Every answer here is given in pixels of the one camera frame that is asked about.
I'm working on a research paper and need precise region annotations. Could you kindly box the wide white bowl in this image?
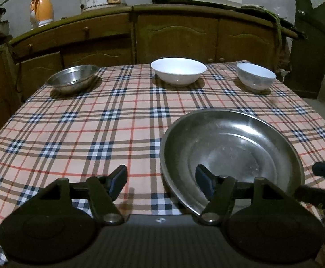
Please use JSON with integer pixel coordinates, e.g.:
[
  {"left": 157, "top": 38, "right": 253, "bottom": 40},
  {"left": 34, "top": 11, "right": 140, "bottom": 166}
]
[{"left": 150, "top": 57, "right": 207, "bottom": 87}]

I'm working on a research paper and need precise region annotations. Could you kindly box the small steel bowl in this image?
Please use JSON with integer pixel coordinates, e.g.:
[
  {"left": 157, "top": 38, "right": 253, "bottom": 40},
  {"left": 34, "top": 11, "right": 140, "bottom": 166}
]
[{"left": 46, "top": 64, "right": 100, "bottom": 94}]

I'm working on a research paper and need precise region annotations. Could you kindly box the plaid tablecloth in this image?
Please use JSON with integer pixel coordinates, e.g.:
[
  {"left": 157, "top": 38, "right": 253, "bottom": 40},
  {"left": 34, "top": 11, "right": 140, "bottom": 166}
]
[{"left": 0, "top": 61, "right": 325, "bottom": 266}]

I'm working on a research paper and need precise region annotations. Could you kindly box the dark green door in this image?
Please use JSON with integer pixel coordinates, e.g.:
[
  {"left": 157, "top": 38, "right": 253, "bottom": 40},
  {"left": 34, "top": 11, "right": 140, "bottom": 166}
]
[{"left": 284, "top": 0, "right": 325, "bottom": 100}]

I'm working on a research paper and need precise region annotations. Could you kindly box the large steel plate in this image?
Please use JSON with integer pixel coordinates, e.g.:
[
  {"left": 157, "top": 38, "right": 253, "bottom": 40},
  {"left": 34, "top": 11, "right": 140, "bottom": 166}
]
[{"left": 160, "top": 109, "right": 305, "bottom": 216}]

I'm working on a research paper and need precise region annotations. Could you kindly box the orange electric kettle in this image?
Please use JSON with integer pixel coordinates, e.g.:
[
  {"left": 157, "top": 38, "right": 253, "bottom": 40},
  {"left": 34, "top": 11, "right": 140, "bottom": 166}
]
[{"left": 30, "top": 0, "right": 54, "bottom": 30}]

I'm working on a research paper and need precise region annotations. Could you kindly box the wooden kitchen cabinet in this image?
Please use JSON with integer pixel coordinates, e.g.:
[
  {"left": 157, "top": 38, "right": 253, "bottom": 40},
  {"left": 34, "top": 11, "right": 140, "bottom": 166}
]
[{"left": 0, "top": 4, "right": 305, "bottom": 146}]

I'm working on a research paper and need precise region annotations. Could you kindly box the deep white bowl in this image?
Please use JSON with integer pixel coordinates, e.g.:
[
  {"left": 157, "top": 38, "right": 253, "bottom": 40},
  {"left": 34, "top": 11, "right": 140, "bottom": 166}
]
[{"left": 236, "top": 62, "right": 277, "bottom": 91}]

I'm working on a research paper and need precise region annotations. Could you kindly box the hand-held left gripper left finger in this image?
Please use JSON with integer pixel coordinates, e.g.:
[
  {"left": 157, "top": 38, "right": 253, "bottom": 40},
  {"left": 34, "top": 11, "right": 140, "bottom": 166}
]
[{"left": 26, "top": 165, "right": 128, "bottom": 226}]

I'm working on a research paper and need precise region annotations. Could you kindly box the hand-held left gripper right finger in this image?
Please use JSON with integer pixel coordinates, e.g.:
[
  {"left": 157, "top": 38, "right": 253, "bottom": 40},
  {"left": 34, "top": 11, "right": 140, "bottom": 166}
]
[{"left": 195, "top": 164, "right": 300, "bottom": 225}]

